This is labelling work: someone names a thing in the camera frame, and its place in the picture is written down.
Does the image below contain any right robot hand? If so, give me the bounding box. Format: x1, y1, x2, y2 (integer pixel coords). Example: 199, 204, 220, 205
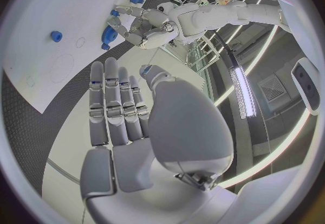
79, 56, 240, 224

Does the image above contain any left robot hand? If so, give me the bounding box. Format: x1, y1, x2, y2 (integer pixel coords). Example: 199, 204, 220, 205
107, 4, 179, 50

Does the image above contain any white task board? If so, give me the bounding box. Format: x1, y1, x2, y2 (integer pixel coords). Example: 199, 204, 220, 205
1, 0, 180, 115

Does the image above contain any blue gear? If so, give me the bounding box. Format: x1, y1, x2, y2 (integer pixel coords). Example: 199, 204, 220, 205
101, 24, 119, 45

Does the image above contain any glowing light bar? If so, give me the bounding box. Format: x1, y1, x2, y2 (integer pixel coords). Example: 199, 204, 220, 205
227, 66, 258, 120

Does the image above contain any short blue hollow cylinder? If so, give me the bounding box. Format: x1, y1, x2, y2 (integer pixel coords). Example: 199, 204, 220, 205
49, 30, 63, 43

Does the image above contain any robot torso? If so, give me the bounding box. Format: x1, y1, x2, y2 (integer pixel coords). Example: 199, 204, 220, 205
274, 0, 322, 117

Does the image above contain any metal frame rack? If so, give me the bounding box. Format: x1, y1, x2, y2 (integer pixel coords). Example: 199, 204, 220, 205
185, 37, 222, 73

